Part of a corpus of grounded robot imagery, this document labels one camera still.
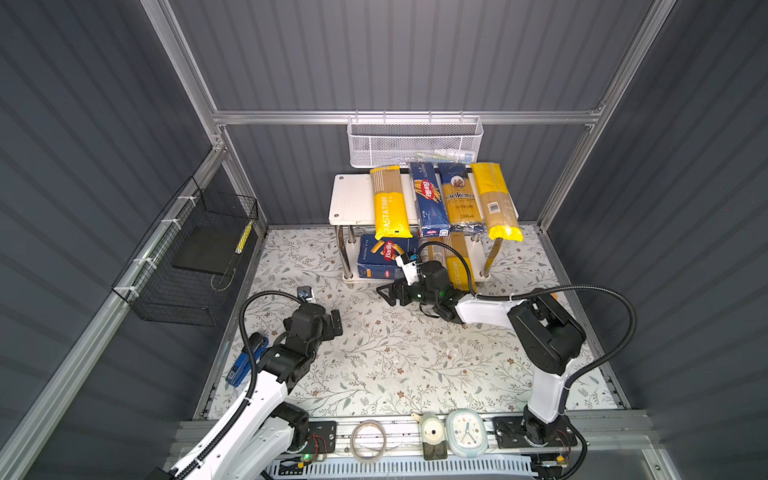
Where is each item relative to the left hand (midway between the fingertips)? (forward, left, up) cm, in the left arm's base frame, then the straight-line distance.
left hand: (320, 314), depth 81 cm
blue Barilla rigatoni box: (+20, -16, 0) cm, 25 cm away
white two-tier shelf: (+20, -10, +20) cm, 30 cm away
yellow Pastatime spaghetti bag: (+17, -42, -4) cm, 46 cm away
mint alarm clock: (-29, -36, -11) cm, 47 cm away
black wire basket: (+5, +31, +14) cm, 34 cm away
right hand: (+9, -19, -3) cm, 22 cm away
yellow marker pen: (+12, +20, +15) cm, 27 cm away
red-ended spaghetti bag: (+24, -36, -4) cm, 43 cm away
